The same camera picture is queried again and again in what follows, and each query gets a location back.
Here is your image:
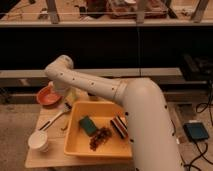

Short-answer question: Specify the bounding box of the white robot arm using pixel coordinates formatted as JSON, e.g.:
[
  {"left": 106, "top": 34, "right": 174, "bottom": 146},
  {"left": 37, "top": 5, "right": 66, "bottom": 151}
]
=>
[{"left": 45, "top": 55, "right": 184, "bottom": 171}]

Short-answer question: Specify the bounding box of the red bowl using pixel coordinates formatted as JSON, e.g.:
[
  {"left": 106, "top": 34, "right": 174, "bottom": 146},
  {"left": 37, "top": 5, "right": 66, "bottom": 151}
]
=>
[{"left": 36, "top": 86, "right": 62, "bottom": 106}]

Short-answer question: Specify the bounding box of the green cup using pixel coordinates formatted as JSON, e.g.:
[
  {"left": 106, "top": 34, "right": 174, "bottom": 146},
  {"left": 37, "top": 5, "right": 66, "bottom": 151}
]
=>
[{"left": 66, "top": 88, "right": 78, "bottom": 104}]

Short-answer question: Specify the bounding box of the small yellow block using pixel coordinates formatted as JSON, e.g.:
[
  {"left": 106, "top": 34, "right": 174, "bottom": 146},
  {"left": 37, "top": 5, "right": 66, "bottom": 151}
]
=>
[{"left": 61, "top": 124, "right": 68, "bottom": 131}]

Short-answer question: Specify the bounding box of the green sponge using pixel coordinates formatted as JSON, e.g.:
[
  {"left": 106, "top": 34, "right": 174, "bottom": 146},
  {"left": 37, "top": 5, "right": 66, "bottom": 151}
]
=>
[{"left": 79, "top": 116, "right": 97, "bottom": 136}]

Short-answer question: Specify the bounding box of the yellow plastic tub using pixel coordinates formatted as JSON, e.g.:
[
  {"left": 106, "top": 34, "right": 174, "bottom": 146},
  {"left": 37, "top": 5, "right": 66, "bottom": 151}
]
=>
[{"left": 64, "top": 101, "right": 132, "bottom": 158}]

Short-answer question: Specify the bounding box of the white paper cup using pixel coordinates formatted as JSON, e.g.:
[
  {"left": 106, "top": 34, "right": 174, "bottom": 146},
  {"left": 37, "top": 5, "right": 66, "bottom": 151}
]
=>
[{"left": 28, "top": 131, "right": 49, "bottom": 152}]

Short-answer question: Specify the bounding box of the striped cloth block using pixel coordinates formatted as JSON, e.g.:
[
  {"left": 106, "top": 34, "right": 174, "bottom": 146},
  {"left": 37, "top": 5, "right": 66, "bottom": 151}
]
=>
[{"left": 110, "top": 116, "right": 128, "bottom": 139}]

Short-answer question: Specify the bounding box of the black foot pedal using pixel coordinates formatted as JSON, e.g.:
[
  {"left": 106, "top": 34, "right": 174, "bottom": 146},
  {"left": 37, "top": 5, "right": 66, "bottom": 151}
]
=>
[{"left": 183, "top": 122, "right": 209, "bottom": 142}]

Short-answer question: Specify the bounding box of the black cable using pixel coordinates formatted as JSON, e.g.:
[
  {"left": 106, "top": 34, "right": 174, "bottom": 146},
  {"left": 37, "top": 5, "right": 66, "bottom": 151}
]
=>
[{"left": 179, "top": 79, "right": 213, "bottom": 171}]

